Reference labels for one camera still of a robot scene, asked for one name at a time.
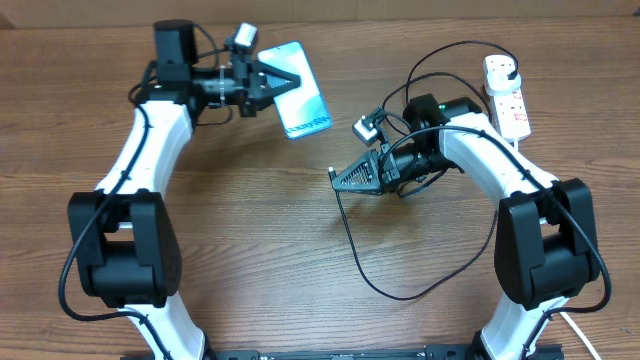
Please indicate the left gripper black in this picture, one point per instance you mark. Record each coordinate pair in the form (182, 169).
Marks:
(253, 73)

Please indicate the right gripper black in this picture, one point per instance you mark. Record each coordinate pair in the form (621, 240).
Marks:
(373, 165)

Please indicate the blue screen Galaxy smartphone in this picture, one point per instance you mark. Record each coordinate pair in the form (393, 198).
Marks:
(302, 110)

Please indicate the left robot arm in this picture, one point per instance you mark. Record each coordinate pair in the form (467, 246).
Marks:
(124, 247)

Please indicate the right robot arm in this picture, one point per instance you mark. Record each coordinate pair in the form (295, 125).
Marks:
(546, 240)

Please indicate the white charger plug adapter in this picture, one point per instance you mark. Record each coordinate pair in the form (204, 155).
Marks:
(497, 83)

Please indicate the white power strip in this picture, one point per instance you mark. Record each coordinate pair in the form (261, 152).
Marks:
(509, 110)

